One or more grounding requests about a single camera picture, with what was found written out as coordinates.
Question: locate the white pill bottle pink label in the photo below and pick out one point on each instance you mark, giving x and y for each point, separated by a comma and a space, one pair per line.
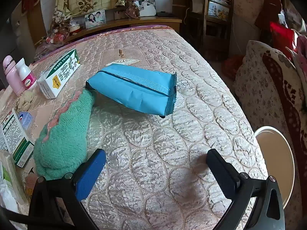
26, 75

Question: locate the green white medicine box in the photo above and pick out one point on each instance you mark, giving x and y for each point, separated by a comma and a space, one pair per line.
17, 141

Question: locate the white green milk carton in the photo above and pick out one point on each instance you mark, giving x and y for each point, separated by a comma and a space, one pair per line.
53, 79

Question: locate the wooden chair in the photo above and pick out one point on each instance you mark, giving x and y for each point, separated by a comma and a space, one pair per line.
214, 25

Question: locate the wooden tv cabinet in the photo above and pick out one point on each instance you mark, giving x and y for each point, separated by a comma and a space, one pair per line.
172, 22

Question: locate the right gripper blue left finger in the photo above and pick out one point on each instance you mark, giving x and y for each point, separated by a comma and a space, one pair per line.
87, 174

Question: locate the red pillow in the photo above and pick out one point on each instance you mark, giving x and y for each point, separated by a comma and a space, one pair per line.
283, 38

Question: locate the beige cloth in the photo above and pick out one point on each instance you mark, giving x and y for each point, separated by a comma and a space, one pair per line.
24, 101

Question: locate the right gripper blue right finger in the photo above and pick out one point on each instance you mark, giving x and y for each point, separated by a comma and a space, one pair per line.
225, 174

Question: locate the pink thermos bottle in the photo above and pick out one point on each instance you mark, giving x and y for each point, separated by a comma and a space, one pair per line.
12, 75

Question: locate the white trash bin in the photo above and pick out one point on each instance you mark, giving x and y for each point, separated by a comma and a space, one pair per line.
278, 158

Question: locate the floral sofa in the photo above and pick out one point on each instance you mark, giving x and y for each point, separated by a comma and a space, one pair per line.
271, 94

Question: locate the blue white toothpaste box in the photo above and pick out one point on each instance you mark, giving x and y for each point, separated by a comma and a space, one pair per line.
25, 119

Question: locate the green fluffy sock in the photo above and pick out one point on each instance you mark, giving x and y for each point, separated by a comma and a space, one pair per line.
62, 146

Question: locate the blue snack bag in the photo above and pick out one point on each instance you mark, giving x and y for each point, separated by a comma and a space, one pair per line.
149, 92

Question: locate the framed couple photo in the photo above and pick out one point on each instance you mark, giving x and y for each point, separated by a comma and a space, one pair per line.
94, 19

